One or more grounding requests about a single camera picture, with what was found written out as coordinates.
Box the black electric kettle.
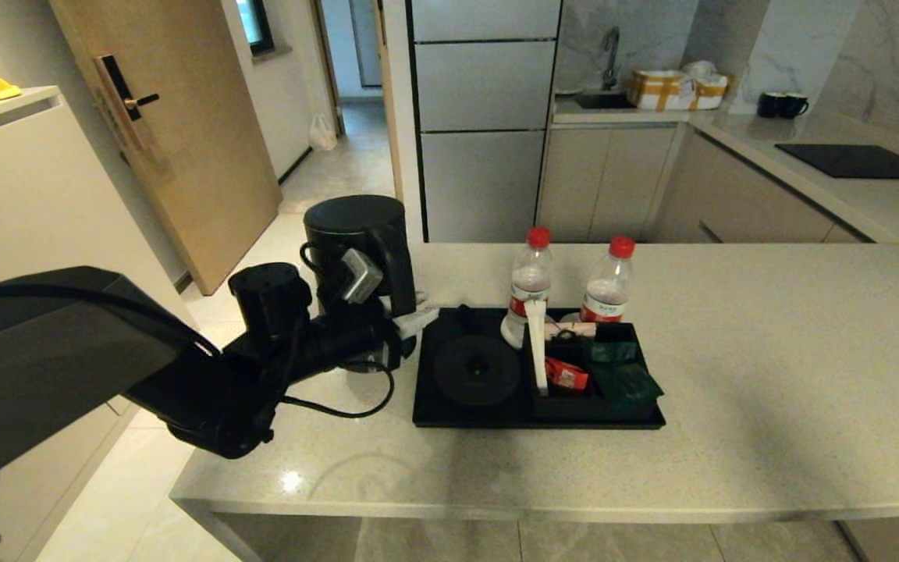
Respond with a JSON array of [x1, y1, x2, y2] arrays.
[[301, 195, 418, 375]]

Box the clear water bottle red cap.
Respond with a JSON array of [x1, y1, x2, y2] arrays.
[[579, 236, 637, 324], [499, 226, 554, 349]]

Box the round black kettle base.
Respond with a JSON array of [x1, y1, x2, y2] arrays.
[[433, 335, 522, 407]]

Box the red snack packet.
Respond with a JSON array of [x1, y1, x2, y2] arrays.
[[544, 355, 591, 390]]

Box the teal plastic snack bag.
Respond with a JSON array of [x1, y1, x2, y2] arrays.
[[584, 339, 639, 362]]

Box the dark green packet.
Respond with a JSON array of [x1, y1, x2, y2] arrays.
[[592, 362, 665, 407]]

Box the black rectangular serving tray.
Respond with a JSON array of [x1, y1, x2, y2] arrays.
[[412, 306, 666, 429]]

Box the long white paper sachet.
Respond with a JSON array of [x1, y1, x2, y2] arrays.
[[525, 301, 549, 395]]

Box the black compartment organizer box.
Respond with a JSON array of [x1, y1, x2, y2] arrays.
[[526, 321, 661, 421]]

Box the tall grey refrigerator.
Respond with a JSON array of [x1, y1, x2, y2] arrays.
[[406, 0, 563, 244]]

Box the white plastic shopping bag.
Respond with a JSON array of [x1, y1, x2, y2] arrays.
[[307, 114, 338, 152]]

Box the beige kitchen base cabinets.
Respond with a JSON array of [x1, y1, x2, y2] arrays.
[[535, 123, 872, 244]]

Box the light wooden door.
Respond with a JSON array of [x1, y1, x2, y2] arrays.
[[48, 0, 284, 296]]

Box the steel kitchen sink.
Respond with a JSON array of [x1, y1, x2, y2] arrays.
[[574, 91, 638, 111]]

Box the chrome kitchen faucet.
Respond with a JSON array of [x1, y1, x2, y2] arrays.
[[601, 27, 620, 91]]

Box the dark framed window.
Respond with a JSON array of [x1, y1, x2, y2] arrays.
[[236, 0, 275, 59]]

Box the cardboard box yellow tape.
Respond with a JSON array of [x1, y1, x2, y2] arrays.
[[627, 70, 733, 112]]

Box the beige storage cabinet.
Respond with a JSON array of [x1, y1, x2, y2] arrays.
[[0, 86, 201, 562]]

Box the black induction cooktop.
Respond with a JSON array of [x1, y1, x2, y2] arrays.
[[775, 144, 899, 181]]

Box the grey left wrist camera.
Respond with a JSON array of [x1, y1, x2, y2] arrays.
[[340, 248, 385, 304]]

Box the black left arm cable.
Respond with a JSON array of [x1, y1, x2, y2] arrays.
[[282, 359, 396, 420]]

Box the black door lock handle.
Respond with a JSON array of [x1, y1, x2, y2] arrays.
[[94, 55, 160, 153]]

